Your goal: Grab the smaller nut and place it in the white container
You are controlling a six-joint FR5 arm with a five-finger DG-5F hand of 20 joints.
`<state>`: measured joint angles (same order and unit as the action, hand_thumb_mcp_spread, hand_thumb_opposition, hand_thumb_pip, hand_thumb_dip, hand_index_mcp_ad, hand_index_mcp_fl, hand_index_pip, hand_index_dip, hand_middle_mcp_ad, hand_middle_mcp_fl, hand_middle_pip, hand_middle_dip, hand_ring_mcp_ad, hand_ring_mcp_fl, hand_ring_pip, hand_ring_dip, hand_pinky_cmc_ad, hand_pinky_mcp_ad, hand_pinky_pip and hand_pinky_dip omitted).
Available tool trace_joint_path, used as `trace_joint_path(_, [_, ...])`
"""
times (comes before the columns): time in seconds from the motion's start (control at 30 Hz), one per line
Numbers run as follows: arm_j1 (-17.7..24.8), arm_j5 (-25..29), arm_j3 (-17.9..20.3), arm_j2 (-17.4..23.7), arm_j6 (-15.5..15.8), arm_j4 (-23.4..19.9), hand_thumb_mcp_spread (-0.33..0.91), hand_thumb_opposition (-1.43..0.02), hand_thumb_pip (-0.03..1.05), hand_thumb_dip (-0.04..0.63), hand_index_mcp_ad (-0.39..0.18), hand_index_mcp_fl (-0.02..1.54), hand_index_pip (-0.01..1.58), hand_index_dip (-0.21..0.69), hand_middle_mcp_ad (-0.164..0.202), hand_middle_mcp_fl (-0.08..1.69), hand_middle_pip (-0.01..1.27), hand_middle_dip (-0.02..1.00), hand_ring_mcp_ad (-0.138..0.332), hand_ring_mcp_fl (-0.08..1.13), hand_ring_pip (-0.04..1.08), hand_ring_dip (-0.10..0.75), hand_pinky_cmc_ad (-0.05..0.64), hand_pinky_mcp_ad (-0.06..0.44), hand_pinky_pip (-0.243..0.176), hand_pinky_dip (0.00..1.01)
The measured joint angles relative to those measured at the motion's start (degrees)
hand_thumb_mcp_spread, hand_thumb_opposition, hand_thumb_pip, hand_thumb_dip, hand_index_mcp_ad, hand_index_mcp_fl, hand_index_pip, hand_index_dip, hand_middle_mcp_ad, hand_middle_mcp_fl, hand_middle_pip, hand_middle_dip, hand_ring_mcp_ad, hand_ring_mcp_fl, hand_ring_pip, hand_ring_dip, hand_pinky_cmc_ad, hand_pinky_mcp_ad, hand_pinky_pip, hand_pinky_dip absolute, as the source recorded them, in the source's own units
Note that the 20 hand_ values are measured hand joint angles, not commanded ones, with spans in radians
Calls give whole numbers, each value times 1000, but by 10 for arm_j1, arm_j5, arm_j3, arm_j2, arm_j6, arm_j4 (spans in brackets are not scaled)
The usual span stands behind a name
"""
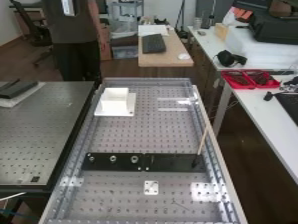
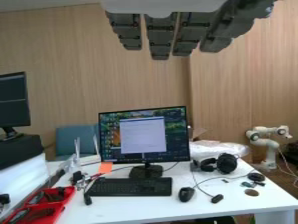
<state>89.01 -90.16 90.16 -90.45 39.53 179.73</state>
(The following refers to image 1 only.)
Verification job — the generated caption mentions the small white box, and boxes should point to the small white box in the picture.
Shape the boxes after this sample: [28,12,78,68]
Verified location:
[93,86,138,118]

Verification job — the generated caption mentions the clear box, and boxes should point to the clear box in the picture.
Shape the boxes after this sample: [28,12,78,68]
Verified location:
[38,77,250,224]

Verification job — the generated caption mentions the thin stick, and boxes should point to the thin stick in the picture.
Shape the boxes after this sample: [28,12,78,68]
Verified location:
[191,124,210,168]

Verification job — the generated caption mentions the black plate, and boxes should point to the black plate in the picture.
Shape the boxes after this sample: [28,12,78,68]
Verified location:
[82,152,208,174]

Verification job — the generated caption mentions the wooden desk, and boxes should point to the wooden desk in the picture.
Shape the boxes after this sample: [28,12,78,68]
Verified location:
[137,24,195,69]

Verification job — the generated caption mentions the black keyboard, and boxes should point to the black keyboard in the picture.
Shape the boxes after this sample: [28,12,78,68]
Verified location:
[141,32,167,55]

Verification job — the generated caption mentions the red tray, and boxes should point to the red tray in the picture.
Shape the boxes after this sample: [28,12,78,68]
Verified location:
[243,69,282,89]
[219,70,256,90]

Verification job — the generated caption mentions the black headphones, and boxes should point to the black headphones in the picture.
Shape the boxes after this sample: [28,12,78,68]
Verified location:
[215,49,248,67]

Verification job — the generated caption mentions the white paper stack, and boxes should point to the white paper stack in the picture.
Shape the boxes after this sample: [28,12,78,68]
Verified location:
[137,23,171,38]

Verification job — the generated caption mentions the white desk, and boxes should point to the white desk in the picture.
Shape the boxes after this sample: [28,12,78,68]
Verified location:
[211,74,298,186]
[187,25,298,75]

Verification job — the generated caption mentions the person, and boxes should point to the person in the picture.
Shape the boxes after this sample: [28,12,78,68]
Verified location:
[42,0,103,83]

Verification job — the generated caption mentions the black foam block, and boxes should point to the black foam block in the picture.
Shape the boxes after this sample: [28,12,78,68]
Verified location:
[0,78,39,100]

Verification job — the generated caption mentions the black office chair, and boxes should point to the black office chair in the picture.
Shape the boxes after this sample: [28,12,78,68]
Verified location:
[8,0,55,65]

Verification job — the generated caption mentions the black case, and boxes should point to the black case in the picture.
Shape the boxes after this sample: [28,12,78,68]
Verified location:
[246,9,298,46]

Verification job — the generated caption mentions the small white metal bracket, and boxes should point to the small white metal bracket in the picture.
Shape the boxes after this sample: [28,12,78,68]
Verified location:
[142,180,161,196]

